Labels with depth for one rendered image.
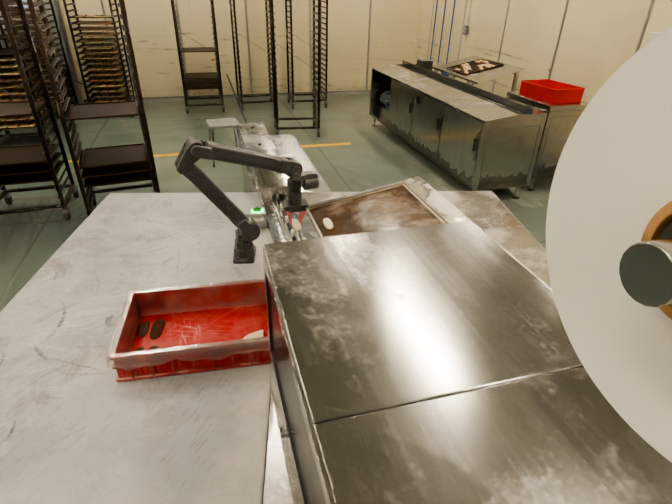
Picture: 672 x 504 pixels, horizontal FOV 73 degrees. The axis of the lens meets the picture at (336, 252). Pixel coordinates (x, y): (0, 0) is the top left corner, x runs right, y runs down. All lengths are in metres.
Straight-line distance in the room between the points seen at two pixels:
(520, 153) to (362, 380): 4.09
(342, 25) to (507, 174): 5.27
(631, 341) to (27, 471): 1.26
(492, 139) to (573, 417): 3.83
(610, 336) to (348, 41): 8.87
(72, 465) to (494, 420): 0.99
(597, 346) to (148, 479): 1.04
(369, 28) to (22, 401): 8.47
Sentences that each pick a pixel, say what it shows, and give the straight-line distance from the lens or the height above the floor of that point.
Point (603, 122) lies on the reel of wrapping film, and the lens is 0.37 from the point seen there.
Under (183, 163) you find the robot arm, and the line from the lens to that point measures 1.70.
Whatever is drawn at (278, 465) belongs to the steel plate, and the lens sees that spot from 1.20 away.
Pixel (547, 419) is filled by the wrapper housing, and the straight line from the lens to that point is 0.72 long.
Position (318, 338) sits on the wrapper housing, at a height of 1.30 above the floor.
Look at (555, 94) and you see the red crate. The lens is 5.00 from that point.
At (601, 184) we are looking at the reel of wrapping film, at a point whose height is 1.69.
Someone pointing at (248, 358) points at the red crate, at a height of 0.85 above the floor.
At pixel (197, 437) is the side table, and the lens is 1.28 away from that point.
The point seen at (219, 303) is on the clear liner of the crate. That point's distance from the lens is 1.63.
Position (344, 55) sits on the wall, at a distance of 9.15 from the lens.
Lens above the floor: 1.81
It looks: 30 degrees down
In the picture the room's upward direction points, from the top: 1 degrees clockwise
